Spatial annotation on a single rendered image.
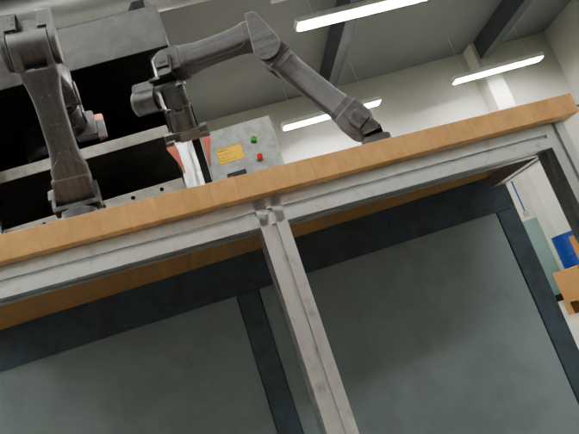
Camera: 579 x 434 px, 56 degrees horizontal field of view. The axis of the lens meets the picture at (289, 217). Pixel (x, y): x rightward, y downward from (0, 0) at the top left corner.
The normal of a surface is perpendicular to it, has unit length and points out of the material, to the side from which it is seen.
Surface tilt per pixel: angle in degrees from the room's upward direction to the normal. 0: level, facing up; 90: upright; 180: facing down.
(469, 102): 90
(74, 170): 120
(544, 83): 90
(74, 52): 90
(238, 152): 90
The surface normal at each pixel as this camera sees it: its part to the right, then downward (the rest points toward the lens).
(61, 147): 0.29, 0.21
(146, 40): 0.03, -0.25
